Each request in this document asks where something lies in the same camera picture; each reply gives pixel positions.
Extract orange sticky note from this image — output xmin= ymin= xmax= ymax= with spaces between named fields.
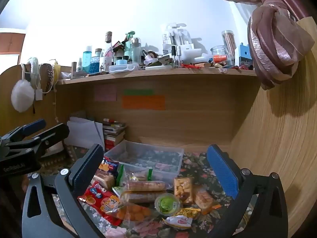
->
xmin=122 ymin=95 xmax=166 ymax=111

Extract orange pastry packet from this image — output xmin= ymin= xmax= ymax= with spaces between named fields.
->
xmin=193 ymin=187 xmax=221 ymax=215

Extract blue bead jar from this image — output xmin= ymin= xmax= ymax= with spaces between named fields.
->
xmin=90 ymin=49 xmax=102 ymax=74

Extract wooden cabinet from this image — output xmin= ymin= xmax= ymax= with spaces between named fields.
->
xmin=0 ymin=28 xmax=26 ymax=55

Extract clear plastic container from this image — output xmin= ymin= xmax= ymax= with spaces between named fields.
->
xmin=105 ymin=140 xmax=184 ymax=176

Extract yellow snack packet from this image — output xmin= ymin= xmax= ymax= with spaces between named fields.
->
xmin=177 ymin=208 xmax=201 ymax=220

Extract white papers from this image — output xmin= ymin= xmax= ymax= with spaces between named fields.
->
xmin=66 ymin=116 xmax=105 ymax=149

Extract clear bottle with cork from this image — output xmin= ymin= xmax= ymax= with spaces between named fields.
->
xmin=104 ymin=31 xmax=114 ymax=57

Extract white pink candy packet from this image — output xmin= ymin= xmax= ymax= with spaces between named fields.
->
xmin=162 ymin=214 xmax=192 ymax=230

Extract wooden shelf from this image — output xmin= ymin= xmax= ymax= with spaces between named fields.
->
xmin=56 ymin=64 xmax=259 ymax=86

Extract yellow headband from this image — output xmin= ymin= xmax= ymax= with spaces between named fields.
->
xmin=54 ymin=59 xmax=62 ymax=80

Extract blue liquid bottle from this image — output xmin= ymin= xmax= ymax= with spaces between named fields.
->
xmin=83 ymin=47 xmax=93 ymax=73

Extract stack of books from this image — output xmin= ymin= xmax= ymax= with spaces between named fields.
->
xmin=103 ymin=119 xmax=128 ymax=152

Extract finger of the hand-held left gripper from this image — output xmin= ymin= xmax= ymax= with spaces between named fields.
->
xmin=0 ymin=119 xmax=47 ymax=145
xmin=5 ymin=123 xmax=70 ymax=159

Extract white printed mug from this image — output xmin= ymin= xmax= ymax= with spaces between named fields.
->
xmin=100 ymin=57 xmax=112 ymax=74

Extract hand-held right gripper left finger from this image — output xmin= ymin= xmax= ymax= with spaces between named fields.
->
xmin=22 ymin=143 xmax=106 ymax=238

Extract nut bar packet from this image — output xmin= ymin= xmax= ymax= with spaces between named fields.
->
xmin=173 ymin=177 xmax=194 ymax=205

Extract orange balls packet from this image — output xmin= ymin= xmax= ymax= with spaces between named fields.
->
xmin=105 ymin=202 xmax=151 ymax=222

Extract green pump bottle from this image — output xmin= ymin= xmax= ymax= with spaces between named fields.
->
xmin=124 ymin=31 xmax=135 ymax=60

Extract flat clear plastic box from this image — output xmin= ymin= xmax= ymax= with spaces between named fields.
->
xmin=109 ymin=64 xmax=141 ymax=74

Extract green jelly cup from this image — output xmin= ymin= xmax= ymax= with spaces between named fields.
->
xmin=154 ymin=193 xmax=180 ymax=216

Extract pink sticky note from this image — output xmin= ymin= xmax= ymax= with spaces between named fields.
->
xmin=94 ymin=85 xmax=117 ymax=102

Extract clear silver cap bottle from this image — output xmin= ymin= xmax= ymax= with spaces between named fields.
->
xmin=130 ymin=37 xmax=141 ymax=63

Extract brown roll packet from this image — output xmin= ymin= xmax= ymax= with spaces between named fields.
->
xmin=122 ymin=180 xmax=166 ymax=192
xmin=113 ymin=186 xmax=167 ymax=204

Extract white fluffy headband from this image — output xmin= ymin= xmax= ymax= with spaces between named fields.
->
xmin=26 ymin=57 xmax=41 ymax=90

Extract pink curtain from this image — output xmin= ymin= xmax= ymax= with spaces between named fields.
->
xmin=203 ymin=0 xmax=315 ymax=91

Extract blue white box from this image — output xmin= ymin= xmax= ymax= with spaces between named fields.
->
xmin=235 ymin=43 xmax=253 ymax=66

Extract floral tablecloth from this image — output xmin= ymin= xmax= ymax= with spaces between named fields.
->
xmin=40 ymin=145 xmax=253 ymax=238

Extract clear bag with green edge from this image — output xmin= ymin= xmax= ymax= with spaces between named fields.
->
xmin=116 ymin=164 xmax=153 ymax=182

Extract white brush organizer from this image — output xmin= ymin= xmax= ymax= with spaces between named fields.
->
xmin=162 ymin=23 xmax=195 ymax=55

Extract glass jar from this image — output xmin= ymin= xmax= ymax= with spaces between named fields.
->
xmin=210 ymin=45 xmax=228 ymax=66

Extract green sticky note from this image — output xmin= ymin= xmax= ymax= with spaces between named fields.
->
xmin=124 ymin=89 xmax=154 ymax=96

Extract brown headband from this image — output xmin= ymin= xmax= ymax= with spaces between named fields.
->
xmin=40 ymin=63 xmax=55 ymax=93

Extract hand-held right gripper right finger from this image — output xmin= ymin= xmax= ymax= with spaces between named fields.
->
xmin=206 ymin=144 xmax=289 ymax=238

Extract tall clear canister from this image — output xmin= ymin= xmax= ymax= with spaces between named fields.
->
xmin=221 ymin=30 xmax=236 ymax=60

